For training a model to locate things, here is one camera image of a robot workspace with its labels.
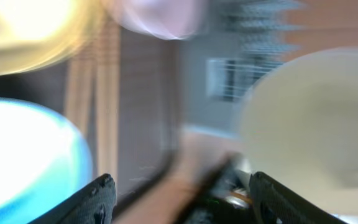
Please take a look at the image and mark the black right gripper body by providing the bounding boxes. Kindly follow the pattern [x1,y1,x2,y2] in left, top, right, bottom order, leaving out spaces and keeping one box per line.
[172,154,256,224]

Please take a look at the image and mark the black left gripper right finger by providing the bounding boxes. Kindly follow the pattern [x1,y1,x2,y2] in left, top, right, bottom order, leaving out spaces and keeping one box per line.
[249,172,346,224]

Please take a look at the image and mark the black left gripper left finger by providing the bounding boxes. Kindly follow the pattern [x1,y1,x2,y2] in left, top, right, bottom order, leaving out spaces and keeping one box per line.
[29,174,116,224]

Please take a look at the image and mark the light blue bowl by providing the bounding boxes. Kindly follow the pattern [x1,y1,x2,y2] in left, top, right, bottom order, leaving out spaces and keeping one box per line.
[0,98,93,223]

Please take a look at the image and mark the pale green cup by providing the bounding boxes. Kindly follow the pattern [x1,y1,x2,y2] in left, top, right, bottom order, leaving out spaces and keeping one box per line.
[239,48,358,216]

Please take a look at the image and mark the grey dishwasher rack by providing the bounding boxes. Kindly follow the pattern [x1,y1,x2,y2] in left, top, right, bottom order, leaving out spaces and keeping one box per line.
[179,0,305,136]

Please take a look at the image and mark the brown serving tray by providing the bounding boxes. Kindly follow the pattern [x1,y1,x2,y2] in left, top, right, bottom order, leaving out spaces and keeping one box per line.
[0,29,180,219]

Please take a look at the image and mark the left wooden chopstick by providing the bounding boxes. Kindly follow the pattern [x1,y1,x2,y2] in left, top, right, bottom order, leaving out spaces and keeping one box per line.
[64,43,94,136]

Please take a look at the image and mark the wooden chopstick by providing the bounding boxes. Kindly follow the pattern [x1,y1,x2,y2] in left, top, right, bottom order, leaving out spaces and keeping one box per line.
[95,19,121,179]
[64,43,94,136]

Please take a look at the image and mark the right wooden chopstick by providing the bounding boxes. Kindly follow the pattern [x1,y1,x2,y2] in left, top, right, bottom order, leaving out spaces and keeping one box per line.
[95,19,121,179]

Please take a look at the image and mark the yellow plate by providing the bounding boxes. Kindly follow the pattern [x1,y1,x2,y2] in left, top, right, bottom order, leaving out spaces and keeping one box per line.
[0,0,105,75]

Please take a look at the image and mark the pink bowl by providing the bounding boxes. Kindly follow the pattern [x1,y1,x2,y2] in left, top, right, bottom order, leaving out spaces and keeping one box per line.
[102,0,209,40]

